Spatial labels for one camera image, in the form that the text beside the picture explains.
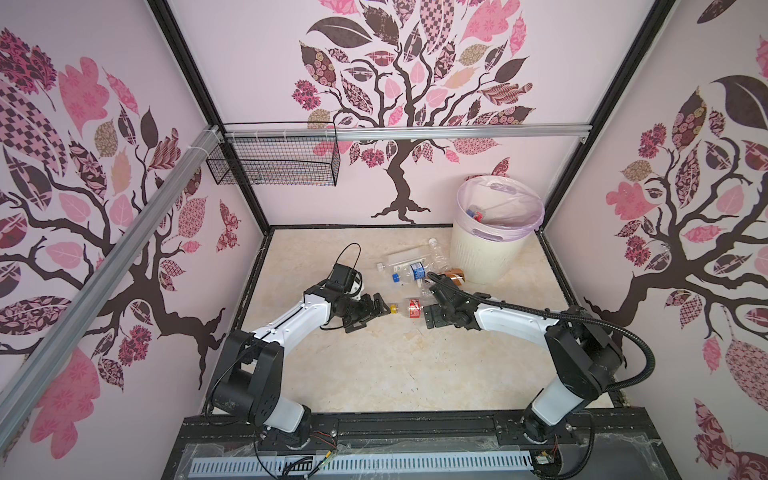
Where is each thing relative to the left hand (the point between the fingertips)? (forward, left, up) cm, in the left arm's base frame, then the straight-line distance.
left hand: (379, 320), depth 85 cm
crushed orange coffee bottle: (+17, -26, -2) cm, 31 cm away
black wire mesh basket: (+55, +31, +17) cm, 65 cm away
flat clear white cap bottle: (+29, -9, -5) cm, 31 cm away
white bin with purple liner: (+37, -41, +6) cm, 55 cm away
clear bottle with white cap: (+27, -22, -6) cm, 35 cm away
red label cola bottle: (+5, -11, -2) cm, 12 cm away
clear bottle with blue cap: (+20, -12, -3) cm, 23 cm away
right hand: (+6, -19, -4) cm, 21 cm away
